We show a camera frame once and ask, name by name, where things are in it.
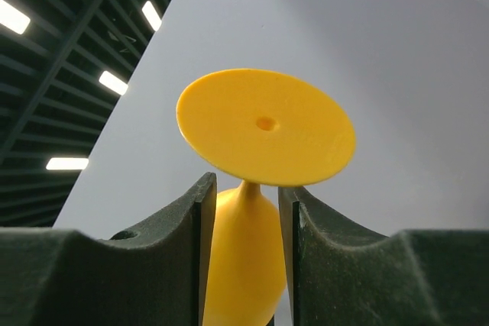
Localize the orange plastic wine glass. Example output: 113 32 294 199
176 69 356 325

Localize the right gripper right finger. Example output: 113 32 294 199
278 187 488 325

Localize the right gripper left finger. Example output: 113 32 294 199
1 173 217 325

